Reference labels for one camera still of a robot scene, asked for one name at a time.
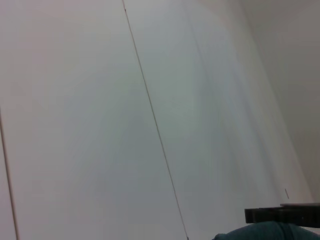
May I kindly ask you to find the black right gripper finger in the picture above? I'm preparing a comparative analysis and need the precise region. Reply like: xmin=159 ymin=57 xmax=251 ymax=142
xmin=244 ymin=202 xmax=320 ymax=229

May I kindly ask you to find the dark teal fabric lunch bag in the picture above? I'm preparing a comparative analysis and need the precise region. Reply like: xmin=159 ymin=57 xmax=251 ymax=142
xmin=212 ymin=220 xmax=320 ymax=240

